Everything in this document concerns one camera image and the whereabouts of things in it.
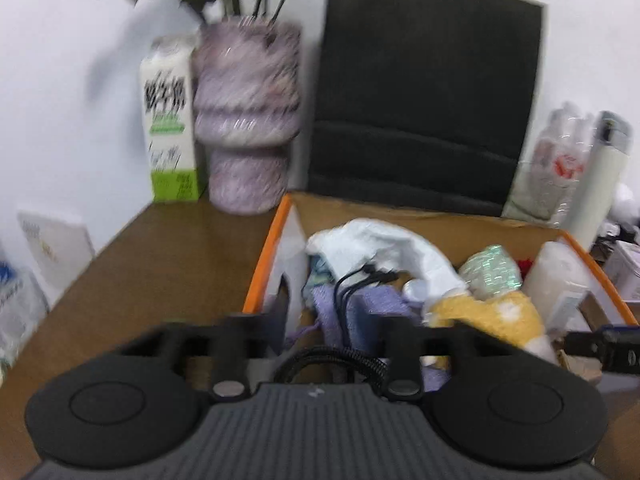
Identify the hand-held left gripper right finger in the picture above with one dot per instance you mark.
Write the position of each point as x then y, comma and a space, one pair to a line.
400, 347

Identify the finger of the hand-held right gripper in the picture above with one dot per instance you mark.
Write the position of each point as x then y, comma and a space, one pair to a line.
620, 350

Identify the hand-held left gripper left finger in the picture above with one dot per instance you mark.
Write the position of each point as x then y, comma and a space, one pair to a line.
277, 325

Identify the purple fabric pouch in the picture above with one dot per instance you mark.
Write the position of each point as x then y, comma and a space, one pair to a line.
330, 320

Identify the clear wrapper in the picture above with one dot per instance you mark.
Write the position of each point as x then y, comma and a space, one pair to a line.
320, 267

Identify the white and yellow plush toy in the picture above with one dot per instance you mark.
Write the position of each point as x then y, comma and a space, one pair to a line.
490, 315

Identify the cotton swab box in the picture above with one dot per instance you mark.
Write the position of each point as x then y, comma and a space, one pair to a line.
555, 275

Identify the white cloth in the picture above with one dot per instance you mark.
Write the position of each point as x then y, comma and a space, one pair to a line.
395, 245

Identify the iridescent sheer fabric bundle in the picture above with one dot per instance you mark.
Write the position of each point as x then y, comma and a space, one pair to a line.
490, 270

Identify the red fabric rose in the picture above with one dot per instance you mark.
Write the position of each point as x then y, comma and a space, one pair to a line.
525, 266

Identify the orange cardboard box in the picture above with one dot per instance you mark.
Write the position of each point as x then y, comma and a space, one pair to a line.
400, 215

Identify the wooden desktop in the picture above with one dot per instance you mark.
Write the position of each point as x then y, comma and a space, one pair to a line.
150, 260

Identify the white thermos bottle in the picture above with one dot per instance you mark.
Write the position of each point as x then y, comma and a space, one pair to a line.
600, 180

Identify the clear plastic bag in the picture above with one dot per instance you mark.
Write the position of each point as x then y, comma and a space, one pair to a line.
17, 305
550, 160

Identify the purple marbled vase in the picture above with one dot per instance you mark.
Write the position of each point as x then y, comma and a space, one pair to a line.
245, 110

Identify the milk carton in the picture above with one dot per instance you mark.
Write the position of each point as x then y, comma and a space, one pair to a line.
170, 125

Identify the white card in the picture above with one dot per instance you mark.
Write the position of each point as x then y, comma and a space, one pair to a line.
55, 245

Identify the black paper bag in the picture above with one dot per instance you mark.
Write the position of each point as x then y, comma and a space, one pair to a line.
425, 85

